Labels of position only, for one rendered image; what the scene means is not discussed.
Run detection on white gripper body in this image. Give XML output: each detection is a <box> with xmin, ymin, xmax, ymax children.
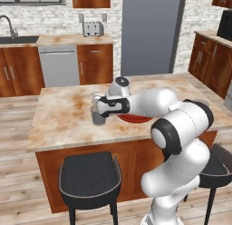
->
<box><xmin>91</xmin><ymin>93</ymin><xmax>103</xmax><ymax>107</ymax></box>

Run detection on grey glass of water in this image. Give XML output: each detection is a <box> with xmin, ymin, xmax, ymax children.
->
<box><xmin>90</xmin><ymin>104</ymin><xmax>107</xmax><ymax>126</ymax></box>

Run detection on red ice bowl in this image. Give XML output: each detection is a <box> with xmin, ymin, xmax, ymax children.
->
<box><xmin>117</xmin><ymin>113</ymin><xmax>154</xmax><ymax>124</ymax></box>

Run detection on wooden base cupboard with drawer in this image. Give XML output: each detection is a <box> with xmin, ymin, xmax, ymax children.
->
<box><xmin>76</xmin><ymin>43</ymin><xmax>115</xmax><ymax>86</ymax></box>

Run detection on silver dishwasher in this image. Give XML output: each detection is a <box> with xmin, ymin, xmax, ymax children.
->
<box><xmin>38</xmin><ymin>44</ymin><xmax>81</xmax><ymax>88</ymax></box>

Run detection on wooden island cabinet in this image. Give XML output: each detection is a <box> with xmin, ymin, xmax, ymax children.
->
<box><xmin>34</xmin><ymin>130</ymin><xmax>218</xmax><ymax>214</ymax></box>

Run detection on silver toaster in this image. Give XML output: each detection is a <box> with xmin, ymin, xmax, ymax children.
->
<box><xmin>82</xmin><ymin>20</ymin><xmax>105</xmax><ymax>38</ymax></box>

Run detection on wooden base cupboards under sink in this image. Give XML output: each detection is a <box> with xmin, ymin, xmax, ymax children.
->
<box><xmin>0</xmin><ymin>45</ymin><xmax>46</xmax><ymax>98</ymax></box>

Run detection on black bar stool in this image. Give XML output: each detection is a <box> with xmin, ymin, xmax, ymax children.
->
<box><xmin>57</xmin><ymin>151</ymin><xmax>123</xmax><ymax>225</ymax></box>
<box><xmin>183</xmin><ymin>142</ymin><xmax>232</xmax><ymax>225</ymax></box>

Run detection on tall grey fridge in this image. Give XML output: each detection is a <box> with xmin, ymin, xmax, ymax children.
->
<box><xmin>120</xmin><ymin>0</ymin><xmax>188</xmax><ymax>77</ymax></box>

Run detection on dark sink basin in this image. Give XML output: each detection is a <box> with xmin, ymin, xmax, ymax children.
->
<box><xmin>0</xmin><ymin>35</ymin><xmax>40</xmax><ymax>45</ymax></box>

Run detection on silver tap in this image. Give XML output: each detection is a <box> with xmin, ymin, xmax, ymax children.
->
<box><xmin>0</xmin><ymin>15</ymin><xmax>19</xmax><ymax>39</ymax></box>

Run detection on long wooden base cupboard run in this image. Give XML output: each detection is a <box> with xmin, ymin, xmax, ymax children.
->
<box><xmin>187</xmin><ymin>33</ymin><xmax>232</xmax><ymax>100</ymax></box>

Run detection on black microwave oven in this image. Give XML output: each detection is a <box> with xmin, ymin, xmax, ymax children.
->
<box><xmin>216</xmin><ymin>9</ymin><xmax>232</xmax><ymax>43</ymax></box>

